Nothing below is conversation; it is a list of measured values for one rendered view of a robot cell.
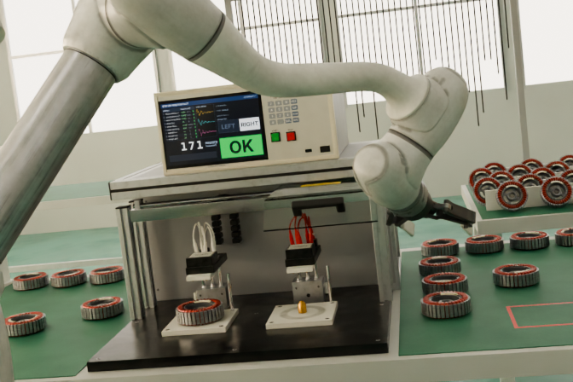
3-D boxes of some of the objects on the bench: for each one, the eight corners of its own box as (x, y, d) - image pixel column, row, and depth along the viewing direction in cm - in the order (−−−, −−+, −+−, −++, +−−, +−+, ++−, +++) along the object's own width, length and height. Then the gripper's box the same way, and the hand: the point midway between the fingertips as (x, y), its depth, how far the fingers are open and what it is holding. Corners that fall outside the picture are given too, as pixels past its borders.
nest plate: (225, 332, 189) (225, 327, 188) (161, 337, 191) (160, 331, 191) (239, 313, 203) (238, 308, 203) (179, 317, 206) (178, 312, 205)
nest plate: (332, 325, 185) (332, 319, 185) (265, 329, 187) (265, 324, 187) (338, 305, 200) (338, 300, 199) (276, 309, 202) (275, 305, 202)
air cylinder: (324, 302, 204) (321, 280, 204) (293, 303, 206) (291, 281, 205) (326, 296, 209) (323, 274, 209) (297, 298, 211) (294, 276, 210)
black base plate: (388, 353, 169) (387, 342, 169) (87, 372, 179) (86, 361, 178) (392, 291, 215) (391, 282, 215) (153, 309, 225) (152, 301, 225)
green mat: (725, 335, 157) (725, 334, 157) (398, 355, 167) (398, 355, 167) (607, 235, 250) (607, 234, 250) (402, 251, 259) (402, 251, 259)
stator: (463, 321, 183) (462, 304, 183) (414, 319, 189) (413, 303, 188) (477, 306, 193) (476, 290, 193) (431, 304, 198) (429, 289, 198)
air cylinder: (228, 309, 208) (225, 286, 208) (198, 310, 209) (195, 289, 209) (232, 303, 213) (229, 281, 213) (203, 305, 214) (200, 284, 214)
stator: (218, 325, 190) (216, 309, 190) (170, 328, 192) (169, 312, 192) (229, 310, 201) (227, 296, 201) (184, 314, 203) (182, 298, 203)
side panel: (400, 289, 216) (387, 165, 213) (389, 290, 216) (376, 167, 213) (401, 264, 243) (390, 154, 240) (390, 265, 244) (379, 155, 240)
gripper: (351, 217, 177) (388, 245, 194) (467, 214, 165) (495, 245, 182) (355, 183, 179) (390, 215, 197) (469, 178, 167) (497, 212, 185)
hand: (440, 228), depth 188 cm, fingers open, 13 cm apart
